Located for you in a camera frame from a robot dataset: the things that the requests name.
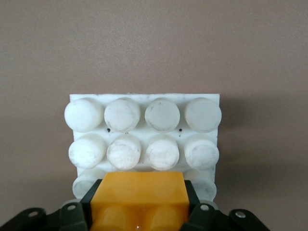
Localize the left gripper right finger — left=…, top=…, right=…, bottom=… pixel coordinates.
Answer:
left=184, top=180, right=217, bottom=231

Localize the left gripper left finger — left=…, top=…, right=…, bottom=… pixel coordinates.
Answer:
left=60, top=179, right=104, bottom=231

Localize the yellow two-stud block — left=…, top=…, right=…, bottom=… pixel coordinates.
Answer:
left=90, top=171, right=191, bottom=231

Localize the white studded base plate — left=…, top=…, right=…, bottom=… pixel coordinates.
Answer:
left=64, top=93, right=222, bottom=210

